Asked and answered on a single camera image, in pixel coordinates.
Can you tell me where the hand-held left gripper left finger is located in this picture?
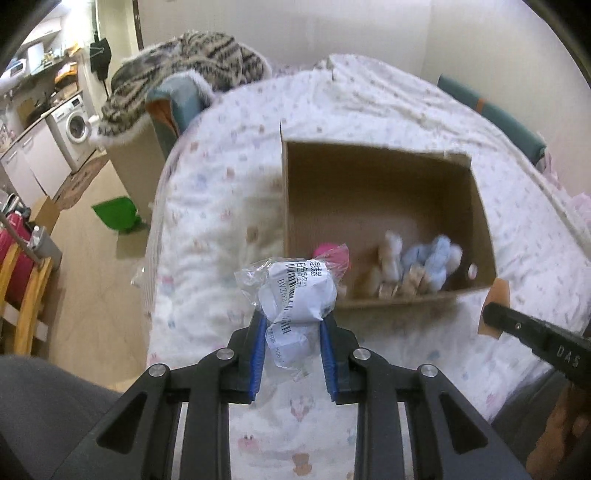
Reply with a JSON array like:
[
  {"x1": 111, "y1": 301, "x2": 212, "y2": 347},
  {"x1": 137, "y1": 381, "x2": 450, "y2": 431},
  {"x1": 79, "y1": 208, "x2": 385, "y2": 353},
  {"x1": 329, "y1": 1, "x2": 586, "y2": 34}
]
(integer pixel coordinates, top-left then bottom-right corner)
[{"x1": 51, "y1": 310, "x2": 269, "y2": 480}]

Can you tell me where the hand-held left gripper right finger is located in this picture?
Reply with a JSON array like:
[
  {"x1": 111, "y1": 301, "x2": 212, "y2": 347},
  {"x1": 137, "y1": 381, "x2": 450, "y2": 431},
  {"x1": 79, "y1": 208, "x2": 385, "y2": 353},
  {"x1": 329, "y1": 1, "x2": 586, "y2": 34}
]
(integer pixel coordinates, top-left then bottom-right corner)
[{"x1": 318, "y1": 316, "x2": 532, "y2": 480}]

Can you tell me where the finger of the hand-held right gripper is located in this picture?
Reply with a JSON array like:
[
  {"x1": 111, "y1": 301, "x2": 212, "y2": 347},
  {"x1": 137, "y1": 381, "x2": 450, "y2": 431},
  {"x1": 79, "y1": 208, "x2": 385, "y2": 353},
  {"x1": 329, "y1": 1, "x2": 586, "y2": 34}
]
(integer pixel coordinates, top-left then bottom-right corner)
[{"x1": 482, "y1": 302, "x2": 550, "y2": 358}]

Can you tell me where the plastic packet white label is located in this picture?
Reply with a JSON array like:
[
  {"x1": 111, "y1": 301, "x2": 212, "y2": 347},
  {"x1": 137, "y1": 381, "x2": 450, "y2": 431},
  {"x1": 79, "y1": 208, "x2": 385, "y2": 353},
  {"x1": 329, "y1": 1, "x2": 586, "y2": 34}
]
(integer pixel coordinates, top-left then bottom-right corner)
[{"x1": 235, "y1": 256, "x2": 342, "y2": 381}]

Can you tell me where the light blue fluffy plush cloth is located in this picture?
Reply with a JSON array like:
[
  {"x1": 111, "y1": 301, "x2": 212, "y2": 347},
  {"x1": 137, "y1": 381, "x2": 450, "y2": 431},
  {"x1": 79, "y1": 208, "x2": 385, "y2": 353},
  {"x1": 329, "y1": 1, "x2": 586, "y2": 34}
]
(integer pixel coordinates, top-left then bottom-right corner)
[{"x1": 402, "y1": 235, "x2": 462, "y2": 292}]

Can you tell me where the beige lace scrunchie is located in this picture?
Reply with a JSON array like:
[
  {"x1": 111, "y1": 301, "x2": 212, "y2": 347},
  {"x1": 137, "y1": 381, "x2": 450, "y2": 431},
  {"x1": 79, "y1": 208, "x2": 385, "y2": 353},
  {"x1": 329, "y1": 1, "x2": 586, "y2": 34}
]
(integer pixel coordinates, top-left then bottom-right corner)
[{"x1": 355, "y1": 249, "x2": 430, "y2": 298}]

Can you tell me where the pink rubber duck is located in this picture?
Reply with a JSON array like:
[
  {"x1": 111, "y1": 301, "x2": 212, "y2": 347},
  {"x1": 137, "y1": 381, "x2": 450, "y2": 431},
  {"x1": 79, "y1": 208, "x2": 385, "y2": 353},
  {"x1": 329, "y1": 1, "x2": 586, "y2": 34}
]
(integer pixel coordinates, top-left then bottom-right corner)
[{"x1": 313, "y1": 243, "x2": 352, "y2": 278}]

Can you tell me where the brown cardboard box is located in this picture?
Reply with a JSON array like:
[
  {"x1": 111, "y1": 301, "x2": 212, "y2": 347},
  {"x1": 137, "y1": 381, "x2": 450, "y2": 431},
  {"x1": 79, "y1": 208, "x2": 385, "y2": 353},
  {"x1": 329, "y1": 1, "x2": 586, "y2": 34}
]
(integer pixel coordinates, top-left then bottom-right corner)
[{"x1": 279, "y1": 121, "x2": 498, "y2": 309}]

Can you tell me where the person's right hand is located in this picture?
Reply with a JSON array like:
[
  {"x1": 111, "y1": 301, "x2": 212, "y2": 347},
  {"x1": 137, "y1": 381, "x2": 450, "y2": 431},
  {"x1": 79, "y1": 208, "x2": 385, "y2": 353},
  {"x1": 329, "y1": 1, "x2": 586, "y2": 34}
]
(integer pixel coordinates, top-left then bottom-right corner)
[{"x1": 526, "y1": 383, "x2": 591, "y2": 480}]

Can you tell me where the person's right leg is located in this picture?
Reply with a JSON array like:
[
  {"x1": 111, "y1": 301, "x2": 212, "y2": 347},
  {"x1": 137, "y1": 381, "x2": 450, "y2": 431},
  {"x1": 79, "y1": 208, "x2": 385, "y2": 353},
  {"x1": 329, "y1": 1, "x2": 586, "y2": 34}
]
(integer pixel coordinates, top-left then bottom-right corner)
[{"x1": 492, "y1": 369, "x2": 591, "y2": 480}]

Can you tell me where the person's leg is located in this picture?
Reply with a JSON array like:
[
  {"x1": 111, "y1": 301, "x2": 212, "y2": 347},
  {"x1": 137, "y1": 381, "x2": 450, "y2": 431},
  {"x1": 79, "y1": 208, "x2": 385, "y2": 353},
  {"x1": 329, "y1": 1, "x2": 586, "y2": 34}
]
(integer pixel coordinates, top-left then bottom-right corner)
[
  {"x1": 0, "y1": 355, "x2": 134, "y2": 480},
  {"x1": 492, "y1": 369, "x2": 591, "y2": 480}
]

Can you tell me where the bed with patterned white cover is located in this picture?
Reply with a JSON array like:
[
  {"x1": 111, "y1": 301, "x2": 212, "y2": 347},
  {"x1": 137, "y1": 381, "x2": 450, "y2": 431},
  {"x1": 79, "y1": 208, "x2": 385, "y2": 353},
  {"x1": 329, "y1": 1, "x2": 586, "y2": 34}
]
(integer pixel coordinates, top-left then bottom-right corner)
[{"x1": 143, "y1": 53, "x2": 591, "y2": 480}]

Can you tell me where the green dustpan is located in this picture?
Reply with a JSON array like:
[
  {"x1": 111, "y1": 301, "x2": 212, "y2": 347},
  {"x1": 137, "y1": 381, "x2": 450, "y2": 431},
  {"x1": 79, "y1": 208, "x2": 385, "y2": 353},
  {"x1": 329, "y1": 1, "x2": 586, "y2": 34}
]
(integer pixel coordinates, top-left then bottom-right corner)
[{"x1": 91, "y1": 196, "x2": 151, "y2": 232}]

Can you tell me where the teal headboard cushion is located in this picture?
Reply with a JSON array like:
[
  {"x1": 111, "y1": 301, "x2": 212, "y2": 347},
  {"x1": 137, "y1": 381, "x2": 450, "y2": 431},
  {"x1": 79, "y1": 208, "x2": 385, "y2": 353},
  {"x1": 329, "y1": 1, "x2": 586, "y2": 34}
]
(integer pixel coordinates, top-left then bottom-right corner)
[{"x1": 436, "y1": 74, "x2": 548, "y2": 164}]

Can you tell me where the person's left leg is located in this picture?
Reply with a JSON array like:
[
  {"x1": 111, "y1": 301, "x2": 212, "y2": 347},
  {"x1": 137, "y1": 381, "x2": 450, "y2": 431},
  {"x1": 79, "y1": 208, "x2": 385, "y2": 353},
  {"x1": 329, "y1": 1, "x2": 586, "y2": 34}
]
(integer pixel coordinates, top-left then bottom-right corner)
[{"x1": 0, "y1": 355, "x2": 134, "y2": 480}]

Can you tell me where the tall brown cardboard carton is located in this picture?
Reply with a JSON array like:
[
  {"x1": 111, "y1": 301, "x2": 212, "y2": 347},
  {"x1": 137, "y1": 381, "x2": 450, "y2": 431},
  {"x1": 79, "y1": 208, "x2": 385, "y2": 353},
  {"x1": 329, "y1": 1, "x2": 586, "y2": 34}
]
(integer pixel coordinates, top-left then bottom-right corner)
[{"x1": 108, "y1": 124, "x2": 167, "y2": 222}]

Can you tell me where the yellow wooden chair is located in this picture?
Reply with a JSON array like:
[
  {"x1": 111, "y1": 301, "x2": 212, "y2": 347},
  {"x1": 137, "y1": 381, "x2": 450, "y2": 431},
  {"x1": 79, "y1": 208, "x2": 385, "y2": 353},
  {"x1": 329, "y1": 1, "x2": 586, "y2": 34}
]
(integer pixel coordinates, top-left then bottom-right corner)
[{"x1": 0, "y1": 240, "x2": 56, "y2": 356}]

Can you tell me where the grey bin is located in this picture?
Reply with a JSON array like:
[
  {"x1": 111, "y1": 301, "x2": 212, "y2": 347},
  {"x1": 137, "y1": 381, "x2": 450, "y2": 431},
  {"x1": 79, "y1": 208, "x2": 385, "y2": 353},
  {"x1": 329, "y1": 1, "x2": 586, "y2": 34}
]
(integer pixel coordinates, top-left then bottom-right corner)
[{"x1": 28, "y1": 224, "x2": 63, "y2": 268}]

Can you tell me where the patterned floor rug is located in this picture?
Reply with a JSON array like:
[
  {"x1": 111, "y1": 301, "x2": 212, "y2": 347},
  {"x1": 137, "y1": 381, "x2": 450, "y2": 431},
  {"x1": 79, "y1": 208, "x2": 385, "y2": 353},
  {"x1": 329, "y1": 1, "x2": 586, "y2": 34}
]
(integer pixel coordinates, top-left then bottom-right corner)
[{"x1": 55, "y1": 157, "x2": 109, "y2": 208}]

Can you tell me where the small floor cardboard box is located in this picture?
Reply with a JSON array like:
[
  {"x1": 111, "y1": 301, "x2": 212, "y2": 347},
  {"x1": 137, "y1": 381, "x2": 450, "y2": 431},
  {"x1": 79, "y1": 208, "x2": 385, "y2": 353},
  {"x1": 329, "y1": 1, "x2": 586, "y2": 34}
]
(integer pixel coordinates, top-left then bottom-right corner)
[{"x1": 34, "y1": 196, "x2": 61, "y2": 236}]

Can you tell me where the red suitcase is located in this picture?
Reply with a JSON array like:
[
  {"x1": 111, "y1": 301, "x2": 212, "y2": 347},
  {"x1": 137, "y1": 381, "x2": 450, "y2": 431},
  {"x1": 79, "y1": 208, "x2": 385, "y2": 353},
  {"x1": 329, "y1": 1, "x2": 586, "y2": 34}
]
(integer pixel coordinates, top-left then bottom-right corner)
[{"x1": 0, "y1": 210, "x2": 38, "y2": 305}]

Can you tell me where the teal pillow with fur trim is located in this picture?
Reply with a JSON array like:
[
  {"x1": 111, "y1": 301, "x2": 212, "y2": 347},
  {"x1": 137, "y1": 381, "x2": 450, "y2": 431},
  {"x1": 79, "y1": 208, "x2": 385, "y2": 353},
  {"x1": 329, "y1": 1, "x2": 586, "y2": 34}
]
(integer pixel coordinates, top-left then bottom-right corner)
[{"x1": 147, "y1": 74, "x2": 218, "y2": 148}]

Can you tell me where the white washing machine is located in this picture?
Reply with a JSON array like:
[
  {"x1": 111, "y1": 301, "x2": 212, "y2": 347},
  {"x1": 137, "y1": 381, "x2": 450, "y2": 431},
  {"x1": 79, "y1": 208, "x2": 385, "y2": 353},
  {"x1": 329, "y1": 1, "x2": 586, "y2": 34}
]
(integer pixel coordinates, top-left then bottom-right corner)
[{"x1": 46, "y1": 96, "x2": 100, "y2": 171}]

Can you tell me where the white kitchen cabinet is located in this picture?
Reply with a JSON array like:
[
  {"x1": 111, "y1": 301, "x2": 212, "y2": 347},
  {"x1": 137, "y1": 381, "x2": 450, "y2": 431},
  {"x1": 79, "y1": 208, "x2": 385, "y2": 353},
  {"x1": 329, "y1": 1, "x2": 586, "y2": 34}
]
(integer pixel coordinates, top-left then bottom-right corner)
[{"x1": 0, "y1": 121, "x2": 72, "y2": 208}]

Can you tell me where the patterned knit blanket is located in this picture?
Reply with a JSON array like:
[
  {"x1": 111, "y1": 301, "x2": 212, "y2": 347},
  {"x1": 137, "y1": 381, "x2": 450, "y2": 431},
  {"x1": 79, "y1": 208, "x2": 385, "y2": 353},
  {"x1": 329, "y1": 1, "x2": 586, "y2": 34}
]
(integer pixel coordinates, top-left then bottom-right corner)
[{"x1": 100, "y1": 31, "x2": 273, "y2": 139}]

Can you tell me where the black hanging bag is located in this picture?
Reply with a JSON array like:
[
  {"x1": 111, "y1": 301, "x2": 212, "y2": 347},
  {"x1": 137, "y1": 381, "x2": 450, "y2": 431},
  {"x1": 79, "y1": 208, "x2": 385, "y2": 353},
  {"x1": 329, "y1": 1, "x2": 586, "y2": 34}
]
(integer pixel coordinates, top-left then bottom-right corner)
[{"x1": 90, "y1": 37, "x2": 112, "y2": 84}]

